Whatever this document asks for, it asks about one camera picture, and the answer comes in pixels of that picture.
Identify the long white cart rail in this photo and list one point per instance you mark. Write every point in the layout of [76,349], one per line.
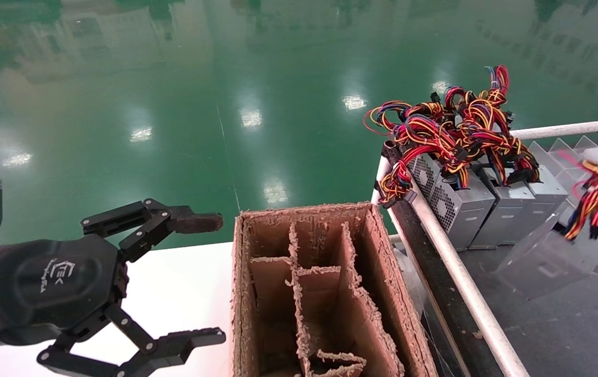
[461,283]

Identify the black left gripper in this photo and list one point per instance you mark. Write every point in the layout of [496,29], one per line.
[53,283]

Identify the worn cardboard divider box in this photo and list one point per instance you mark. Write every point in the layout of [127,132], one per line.
[325,293]

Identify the dark grey cart deck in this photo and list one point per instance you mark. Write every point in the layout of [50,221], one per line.
[566,335]

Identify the clear plastic divider tray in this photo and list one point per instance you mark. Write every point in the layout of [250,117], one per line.
[566,157]

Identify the short white cart rail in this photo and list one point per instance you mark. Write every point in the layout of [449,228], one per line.
[555,130]

